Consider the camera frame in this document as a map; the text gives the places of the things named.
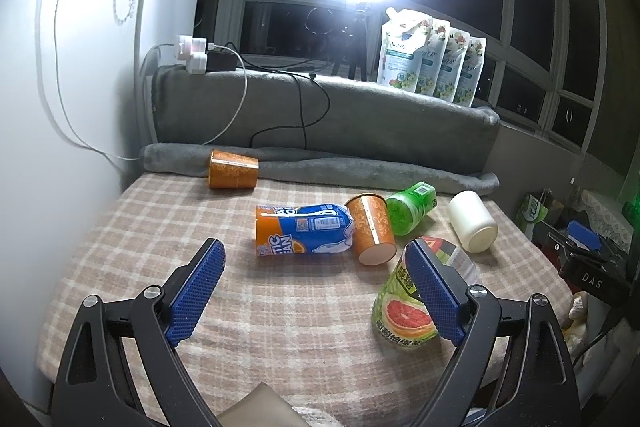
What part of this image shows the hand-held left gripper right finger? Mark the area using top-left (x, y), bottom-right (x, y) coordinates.
top-left (403, 238), bottom-right (582, 427)

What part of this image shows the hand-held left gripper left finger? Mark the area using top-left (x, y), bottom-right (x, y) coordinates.
top-left (52, 237), bottom-right (227, 427)

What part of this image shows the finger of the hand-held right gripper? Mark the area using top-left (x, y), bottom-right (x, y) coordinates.
top-left (546, 231), bottom-right (608, 265)
top-left (568, 220), bottom-right (605, 253)

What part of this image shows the orange patterned paper cup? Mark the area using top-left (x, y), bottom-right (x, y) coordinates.
top-left (345, 193), bottom-right (399, 267)
top-left (208, 149), bottom-right (260, 190)

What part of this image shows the grapefruit drink bottle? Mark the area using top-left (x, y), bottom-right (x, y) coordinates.
top-left (372, 236), bottom-right (477, 344)

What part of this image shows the white plush toy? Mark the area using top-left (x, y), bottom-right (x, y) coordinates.
top-left (564, 291), bottom-right (592, 357)

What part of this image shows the beige checkered blanket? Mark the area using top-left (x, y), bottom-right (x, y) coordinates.
top-left (37, 171), bottom-right (574, 427)

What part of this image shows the white plastic jar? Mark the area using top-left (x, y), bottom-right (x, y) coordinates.
top-left (448, 190), bottom-right (498, 253)

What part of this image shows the green plastic jar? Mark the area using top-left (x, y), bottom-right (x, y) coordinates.
top-left (385, 181), bottom-right (437, 237)

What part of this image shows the blue orange drink bottle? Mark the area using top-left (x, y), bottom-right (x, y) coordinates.
top-left (255, 202), bottom-right (355, 258)

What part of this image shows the grey fleece blanket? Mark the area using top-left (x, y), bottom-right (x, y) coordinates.
top-left (139, 67), bottom-right (501, 196)

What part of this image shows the white green refill pouch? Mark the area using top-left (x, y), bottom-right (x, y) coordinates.
top-left (439, 28), bottom-right (472, 104)
top-left (419, 19), bottom-right (452, 98)
top-left (377, 8), bottom-right (434, 90)
top-left (454, 37), bottom-right (488, 108)

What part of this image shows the white plug adapter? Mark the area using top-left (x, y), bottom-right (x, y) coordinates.
top-left (185, 51), bottom-right (209, 76)
top-left (172, 34), bottom-right (209, 62)

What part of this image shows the black power adapter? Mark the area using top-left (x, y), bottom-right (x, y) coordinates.
top-left (204, 49), bottom-right (242, 72)

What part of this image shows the black light tripod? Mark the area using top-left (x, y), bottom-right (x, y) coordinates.
top-left (329, 1), bottom-right (372, 80)

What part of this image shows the black power cable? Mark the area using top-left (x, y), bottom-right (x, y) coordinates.
top-left (249, 71), bottom-right (332, 154)

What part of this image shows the window frame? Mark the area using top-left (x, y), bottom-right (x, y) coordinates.
top-left (192, 0), bottom-right (640, 180)

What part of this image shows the white charging cable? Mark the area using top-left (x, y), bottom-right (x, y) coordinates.
top-left (52, 0), bottom-right (249, 161)

